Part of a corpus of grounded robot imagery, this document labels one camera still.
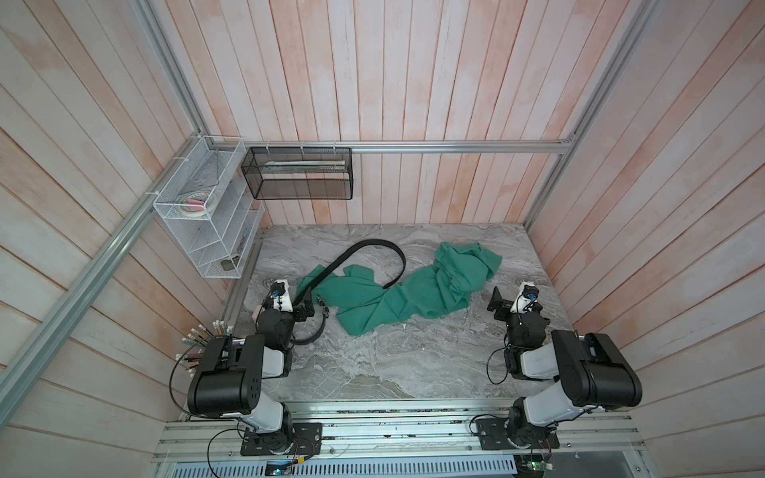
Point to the green trousers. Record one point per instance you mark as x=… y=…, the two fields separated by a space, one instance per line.
x=434 y=291

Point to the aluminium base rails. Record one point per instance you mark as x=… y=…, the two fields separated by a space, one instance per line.
x=395 y=428

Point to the cup of coloured pencils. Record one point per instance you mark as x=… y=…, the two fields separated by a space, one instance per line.
x=198 y=340

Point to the white wire mesh shelf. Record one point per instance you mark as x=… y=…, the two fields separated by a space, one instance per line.
x=217 y=245

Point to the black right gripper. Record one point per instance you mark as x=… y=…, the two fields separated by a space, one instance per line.
x=498 y=302

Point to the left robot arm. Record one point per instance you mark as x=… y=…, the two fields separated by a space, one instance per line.
x=228 y=381

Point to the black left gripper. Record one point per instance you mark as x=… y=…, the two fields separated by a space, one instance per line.
x=300 y=314

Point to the black leather belt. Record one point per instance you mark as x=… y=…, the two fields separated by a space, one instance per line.
x=370 y=248

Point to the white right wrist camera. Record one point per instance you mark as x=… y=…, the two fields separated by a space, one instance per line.
x=527 y=299

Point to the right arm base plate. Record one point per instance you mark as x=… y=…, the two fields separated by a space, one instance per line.
x=497 y=433

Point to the black wire mesh basket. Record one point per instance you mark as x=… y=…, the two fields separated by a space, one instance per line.
x=299 y=173

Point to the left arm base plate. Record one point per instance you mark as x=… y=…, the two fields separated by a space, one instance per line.
x=303 y=439

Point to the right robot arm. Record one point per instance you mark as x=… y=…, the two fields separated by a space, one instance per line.
x=585 y=372

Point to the tape roll on shelf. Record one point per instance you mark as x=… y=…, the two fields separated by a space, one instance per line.
x=197 y=204

